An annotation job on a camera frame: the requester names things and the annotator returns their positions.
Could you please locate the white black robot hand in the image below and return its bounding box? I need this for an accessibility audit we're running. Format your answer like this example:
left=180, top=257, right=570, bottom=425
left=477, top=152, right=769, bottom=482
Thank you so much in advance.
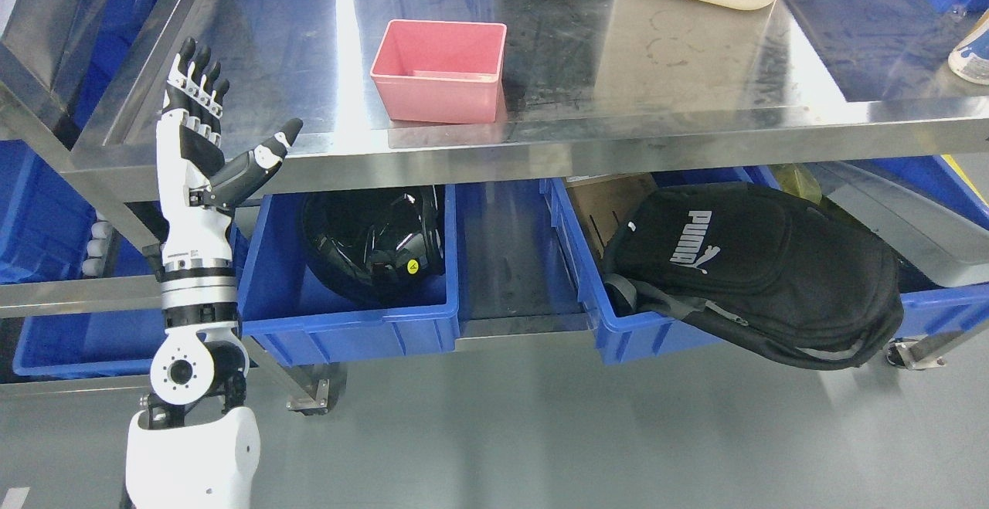
left=155, top=37, right=304, bottom=283

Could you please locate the pink plastic storage box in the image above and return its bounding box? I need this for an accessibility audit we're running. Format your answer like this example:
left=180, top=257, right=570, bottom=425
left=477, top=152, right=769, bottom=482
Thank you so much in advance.
left=370, top=19, right=508, bottom=124

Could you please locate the cardboard box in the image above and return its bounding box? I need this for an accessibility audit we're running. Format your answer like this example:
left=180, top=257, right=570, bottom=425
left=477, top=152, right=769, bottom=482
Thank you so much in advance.
left=564, top=172, right=658, bottom=266

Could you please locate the blue bin far left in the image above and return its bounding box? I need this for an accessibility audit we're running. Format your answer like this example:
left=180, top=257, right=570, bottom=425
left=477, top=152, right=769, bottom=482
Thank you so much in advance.
left=1, top=140, right=96, bottom=285

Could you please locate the blue bin with helmet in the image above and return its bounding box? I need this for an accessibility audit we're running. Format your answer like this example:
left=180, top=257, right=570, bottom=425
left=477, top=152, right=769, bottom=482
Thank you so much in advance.
left=238, top=185, right=462, bottom=367

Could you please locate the blue bin lower left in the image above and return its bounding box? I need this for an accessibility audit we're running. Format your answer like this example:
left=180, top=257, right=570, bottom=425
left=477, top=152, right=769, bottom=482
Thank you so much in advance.
left=12, top=309, right=165, bottom=379

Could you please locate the black helmet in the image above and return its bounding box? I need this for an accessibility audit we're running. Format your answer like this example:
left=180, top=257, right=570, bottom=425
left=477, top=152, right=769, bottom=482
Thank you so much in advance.
left=297, top=185, right=447, bottom=306

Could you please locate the black Puma backpack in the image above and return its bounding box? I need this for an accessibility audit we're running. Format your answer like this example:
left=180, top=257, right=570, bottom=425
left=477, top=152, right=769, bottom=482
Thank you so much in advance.
left=603, top=182, right=905, bottom=371

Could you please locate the blue bin with backpack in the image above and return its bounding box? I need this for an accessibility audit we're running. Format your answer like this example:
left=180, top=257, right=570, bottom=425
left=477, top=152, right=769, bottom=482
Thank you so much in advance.
left=540, top=156, right=988, bottom=364

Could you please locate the white bottle right edge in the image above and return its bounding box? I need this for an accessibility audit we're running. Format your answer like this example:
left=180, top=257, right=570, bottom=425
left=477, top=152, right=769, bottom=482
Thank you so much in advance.
left=947, top=10, right=988, bottom=86

